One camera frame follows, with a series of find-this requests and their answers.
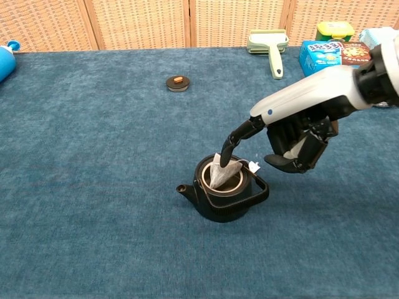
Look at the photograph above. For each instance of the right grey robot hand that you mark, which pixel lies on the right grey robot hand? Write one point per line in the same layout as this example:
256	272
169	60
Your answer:
305	93

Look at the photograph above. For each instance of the pyramid tea bag green tag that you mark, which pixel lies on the pyramid tea bag green tag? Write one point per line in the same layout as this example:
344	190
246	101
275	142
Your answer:
223	176

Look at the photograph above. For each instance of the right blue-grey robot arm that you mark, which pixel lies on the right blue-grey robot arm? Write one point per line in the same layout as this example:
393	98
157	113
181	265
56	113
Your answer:
380	78

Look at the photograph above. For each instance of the small black lid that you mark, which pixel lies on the small black lid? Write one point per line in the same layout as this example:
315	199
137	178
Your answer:
177	83

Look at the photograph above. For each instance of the black cast iron teapot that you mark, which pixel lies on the black cast iron teapot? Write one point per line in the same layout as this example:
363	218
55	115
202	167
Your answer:
224	208

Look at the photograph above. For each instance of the blue cookie box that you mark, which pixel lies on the blue cookie box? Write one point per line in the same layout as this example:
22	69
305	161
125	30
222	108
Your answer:
321	56

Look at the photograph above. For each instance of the pale green lint roller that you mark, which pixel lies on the pale green lint roller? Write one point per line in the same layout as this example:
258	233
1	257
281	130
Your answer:
275	59

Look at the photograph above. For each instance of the light blue wet wipes pack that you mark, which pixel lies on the light blue wet wipes pack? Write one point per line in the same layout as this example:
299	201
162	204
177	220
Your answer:
371	35

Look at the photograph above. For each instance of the woven bamboo folding screen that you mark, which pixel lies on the woven bamboo folding screen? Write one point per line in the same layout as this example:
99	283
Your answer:
140	21

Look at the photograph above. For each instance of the blue table cloth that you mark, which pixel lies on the blue table cloth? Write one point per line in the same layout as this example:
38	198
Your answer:
93	187

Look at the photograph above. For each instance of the blue detergent pump bottle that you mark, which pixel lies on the blue detergent pump bottle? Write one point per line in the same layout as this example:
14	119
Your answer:
5	62

